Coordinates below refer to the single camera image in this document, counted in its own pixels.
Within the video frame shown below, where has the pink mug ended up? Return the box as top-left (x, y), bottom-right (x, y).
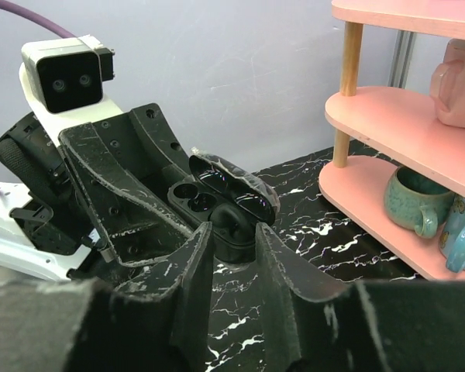
top-left (429, 39), bottom-right (465, 129)

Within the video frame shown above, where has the black marbled table mat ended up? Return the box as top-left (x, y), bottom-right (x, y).
top-left (205, 148), bottom-right (420, 371)

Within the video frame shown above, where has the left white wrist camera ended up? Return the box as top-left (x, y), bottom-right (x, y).
top-left (19, 35), bottom-right (122, 133)

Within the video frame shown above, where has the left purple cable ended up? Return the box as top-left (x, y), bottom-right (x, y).
top-left (0, 0), bottom-right (81, 40)

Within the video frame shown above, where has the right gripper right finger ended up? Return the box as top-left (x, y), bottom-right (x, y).
top-left (256, 223), bottom-right (465, 371)

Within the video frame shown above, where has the green ceramic mug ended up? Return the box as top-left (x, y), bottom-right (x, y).
top-left (384, 166), bottom-right (455, 239)

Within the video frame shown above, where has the pink three-tier shelf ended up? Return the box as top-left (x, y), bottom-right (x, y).
top-left (319, 1), bottom-right (465, 280)

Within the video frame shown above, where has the black earbud charging case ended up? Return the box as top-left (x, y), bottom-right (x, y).
top-left (167, 149), bottom-right (281, 264)

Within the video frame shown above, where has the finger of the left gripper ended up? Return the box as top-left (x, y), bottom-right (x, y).
top-left (129, 103), bottom-right (191, 182)
top-left (57, 122), bottom-right (197, 268)

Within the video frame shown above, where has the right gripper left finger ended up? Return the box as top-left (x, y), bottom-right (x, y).
top-left (0, 222), bottom-right (213, 371)

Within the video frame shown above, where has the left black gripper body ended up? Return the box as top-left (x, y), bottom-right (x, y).
top-left (42, 102), bottom-right (191, 253)

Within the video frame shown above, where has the teal ceramic mug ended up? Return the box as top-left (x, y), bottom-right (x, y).
top-left (439, 195), bottom-right (465, 274)

